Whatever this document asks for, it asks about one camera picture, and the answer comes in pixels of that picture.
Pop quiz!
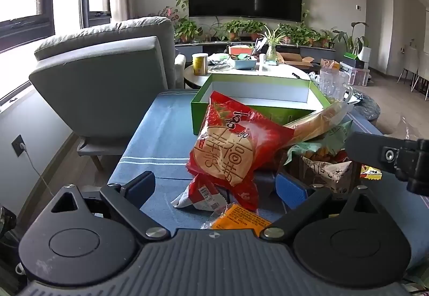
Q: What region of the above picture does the green snack bag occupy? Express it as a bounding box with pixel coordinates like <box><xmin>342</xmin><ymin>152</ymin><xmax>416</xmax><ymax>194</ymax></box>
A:
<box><xmin>285</xmin><ymin>122</ymin><xmax>354</xmax><ymax>169</ymax></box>

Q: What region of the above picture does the green cardboard box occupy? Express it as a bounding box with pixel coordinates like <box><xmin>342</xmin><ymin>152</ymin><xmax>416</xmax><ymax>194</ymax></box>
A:
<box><xmin>191</xmin><ymin>73</ymin><xmax>332</xmax><ymax>136</ymax></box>

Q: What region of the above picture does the long yellow bread packet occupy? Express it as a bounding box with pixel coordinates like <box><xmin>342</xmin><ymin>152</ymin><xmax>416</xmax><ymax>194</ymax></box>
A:
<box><xmin>284</xmin><ymin>101</ymin><xmax>353</xmax><ymax>145</ymax></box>

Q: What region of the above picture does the dark television cabinet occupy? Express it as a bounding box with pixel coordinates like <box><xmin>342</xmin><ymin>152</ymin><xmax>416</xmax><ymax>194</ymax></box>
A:
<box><xmin>174</xmin><ymin>39</ymin><xmax>337</xmax><ymax>58</ymax></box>

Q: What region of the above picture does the dark stone coffee table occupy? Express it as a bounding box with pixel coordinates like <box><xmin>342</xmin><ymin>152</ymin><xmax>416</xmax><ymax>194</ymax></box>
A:
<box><xmin>349</xmin><ymin>86</ymin><xmax>381</xmax><ymax>124</ymax></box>

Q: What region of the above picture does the red decorative plant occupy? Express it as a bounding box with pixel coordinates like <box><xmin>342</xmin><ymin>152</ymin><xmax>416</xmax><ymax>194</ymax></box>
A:
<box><xmin>157</xmin><ymin>6</ymin><xmax>180</xmax><ymax>20</ymax></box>

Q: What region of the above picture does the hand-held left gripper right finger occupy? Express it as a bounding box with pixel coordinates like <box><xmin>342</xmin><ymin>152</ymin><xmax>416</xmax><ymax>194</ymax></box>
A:
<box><xmin>260</xmin><ymin>172</ymin><xmax>383</xmax><ymax>245</ymax></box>

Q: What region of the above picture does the grey sofa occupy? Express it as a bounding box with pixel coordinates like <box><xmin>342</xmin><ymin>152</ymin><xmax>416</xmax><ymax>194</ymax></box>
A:
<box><xmin>28</xmin><ymin>16</ymin><xmax>186</xmax><ymax>172</ymax></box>

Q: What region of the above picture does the small yellow snack packet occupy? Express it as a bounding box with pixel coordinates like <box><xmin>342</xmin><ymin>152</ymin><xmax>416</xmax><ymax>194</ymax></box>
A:
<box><xmin>360</xmin><ymin>165</ymin><xmax>383</xmax><ymax>181</ymax></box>

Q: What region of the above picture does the row of potted plants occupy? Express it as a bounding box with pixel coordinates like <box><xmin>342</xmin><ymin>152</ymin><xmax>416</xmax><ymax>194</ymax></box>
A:
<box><xmin>174</xmin><ymin>16</ymin><xmax>336</xmax><ymax>48</ymax></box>

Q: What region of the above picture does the clear storage box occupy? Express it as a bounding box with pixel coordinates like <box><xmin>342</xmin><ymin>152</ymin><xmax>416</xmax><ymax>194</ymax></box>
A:
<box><xmin>340</xmin><ymin>61</ymin><xmax>371</xmax><ymax>86</ymax></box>

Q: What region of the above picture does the green topped black box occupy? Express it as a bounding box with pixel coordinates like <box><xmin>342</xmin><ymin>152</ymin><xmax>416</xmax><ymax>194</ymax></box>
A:
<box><xmin>343</xmin><ymin>52</ymin><xmax>366</xmax><ymax>68</ymax></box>

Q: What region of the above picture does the clear plastic bag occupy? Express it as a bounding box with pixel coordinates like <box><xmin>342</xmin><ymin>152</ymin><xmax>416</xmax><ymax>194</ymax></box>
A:
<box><xmin>390</xmin><ymin>115</ymin><xmax>419</xmax><ymax>140</ymax></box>

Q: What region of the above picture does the white dining chair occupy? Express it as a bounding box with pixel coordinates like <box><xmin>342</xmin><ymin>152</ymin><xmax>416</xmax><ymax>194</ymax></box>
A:
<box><xmin>410</xmin><ymin>48</ymin><xmax>429</xmax><ymax>100</ymax></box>
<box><xmin>397</xmin><ymin>44</ymin><xmax>419</xmax><ymax>85</ymax></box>

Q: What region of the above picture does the red round-cake snack bag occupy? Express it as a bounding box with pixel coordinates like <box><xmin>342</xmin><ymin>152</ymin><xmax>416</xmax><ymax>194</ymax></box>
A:
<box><xmin>171</xmin><ymin>91</ymin><xmax>295</xmax><ymax>213</ymax></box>

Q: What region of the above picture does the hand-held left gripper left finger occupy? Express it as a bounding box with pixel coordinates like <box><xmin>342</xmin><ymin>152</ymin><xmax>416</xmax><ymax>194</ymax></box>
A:
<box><xmin>50</xmin><ymin>170</ymin><xmax>171</xmax><ymax>245</ymax></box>

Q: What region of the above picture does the blue striped tablecloth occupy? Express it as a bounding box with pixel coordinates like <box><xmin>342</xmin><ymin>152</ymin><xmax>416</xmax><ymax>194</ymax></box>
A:
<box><xmin>107</xmin><ymin>88</ymin><xmax>429</xmax><ymax>270</ymax></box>

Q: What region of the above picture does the open cardboard box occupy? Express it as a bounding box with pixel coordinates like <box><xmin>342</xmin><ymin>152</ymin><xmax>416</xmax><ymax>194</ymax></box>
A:
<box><xmin>280</xmin><ymin>52</ymin><xmax>316</xmax><ymax>69</ymax></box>

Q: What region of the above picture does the light blue tray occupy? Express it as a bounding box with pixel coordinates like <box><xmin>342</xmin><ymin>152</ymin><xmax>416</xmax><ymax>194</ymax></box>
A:
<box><xmin>230</xmin><ymin>54</ymin><xmax>258</xmax><ymax>70</ymax></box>

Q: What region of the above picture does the orange paper bag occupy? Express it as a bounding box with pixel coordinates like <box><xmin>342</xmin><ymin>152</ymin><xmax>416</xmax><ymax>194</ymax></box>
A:
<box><xmin>320</xmin><ymin>59</ymin><xmax>342</xmax><ymax>72</ymax></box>

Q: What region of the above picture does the spider plant in glass vase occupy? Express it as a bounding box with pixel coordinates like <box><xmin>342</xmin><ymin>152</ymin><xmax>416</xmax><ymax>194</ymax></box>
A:
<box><xmin>258</xmin><ymin>26</ymin><xmax>292</xmax><ymax>63</ymax></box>

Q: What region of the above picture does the orange snack packet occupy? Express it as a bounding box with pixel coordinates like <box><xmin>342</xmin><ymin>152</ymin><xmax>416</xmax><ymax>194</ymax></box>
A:
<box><xmin>200</xmin><ymin>203</ymin><xmax>273</xmax><ymax>239</ymax></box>

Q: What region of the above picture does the white cable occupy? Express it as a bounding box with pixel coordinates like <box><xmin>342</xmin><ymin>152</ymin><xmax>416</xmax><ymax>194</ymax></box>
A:
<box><xmin>21</xmin><ymin>145</ymin><xmax>54</xmax><ymax>198</ymax></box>

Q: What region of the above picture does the yellow can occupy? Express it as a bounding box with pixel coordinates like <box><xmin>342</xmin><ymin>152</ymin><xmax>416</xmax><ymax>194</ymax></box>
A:
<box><xmin>192</xmin><ymin>53</ymin><xmax>209</xmax><ymax>76</ymax></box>

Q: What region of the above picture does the large plant in white pot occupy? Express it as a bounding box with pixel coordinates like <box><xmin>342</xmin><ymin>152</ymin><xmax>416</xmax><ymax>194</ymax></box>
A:
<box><xmin>333</xmin><ymin>21</ymin><xmax>372</xmax><ymax>63</ymax></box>

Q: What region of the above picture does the clear glass pitcher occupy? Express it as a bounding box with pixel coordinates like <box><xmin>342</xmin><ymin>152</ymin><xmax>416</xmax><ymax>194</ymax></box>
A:
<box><xmin>318</xmin><ymin>67</ymin><xmax>354</xmax><ymax>105</ymax></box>

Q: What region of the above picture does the wall socket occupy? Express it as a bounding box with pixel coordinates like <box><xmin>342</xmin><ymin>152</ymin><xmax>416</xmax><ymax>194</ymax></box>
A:
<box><xmin>12</xmin><ymin>134</ymin><xmax>27</xmax><ymax>157</ymax></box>

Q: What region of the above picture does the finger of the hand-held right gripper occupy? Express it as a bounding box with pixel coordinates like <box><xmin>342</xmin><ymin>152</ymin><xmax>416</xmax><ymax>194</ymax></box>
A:
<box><xmin>345</xmin><ymin>131</ymin><xmax>408</xmax><ymax>179</ymax></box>

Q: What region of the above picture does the white printed snack bag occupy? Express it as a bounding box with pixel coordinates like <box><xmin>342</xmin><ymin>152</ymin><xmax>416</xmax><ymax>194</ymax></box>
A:
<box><xmin>295</xmin><ymin>154</ymin><xmax>363</xmax><ymax>194</ymax></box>

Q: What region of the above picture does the round white coffee table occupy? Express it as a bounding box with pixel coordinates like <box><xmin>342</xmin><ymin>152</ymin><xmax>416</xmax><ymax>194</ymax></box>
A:
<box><xmin>184</xmin><ymin>53</ymin><xmax>314</xmax><ymax>90</ymax></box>

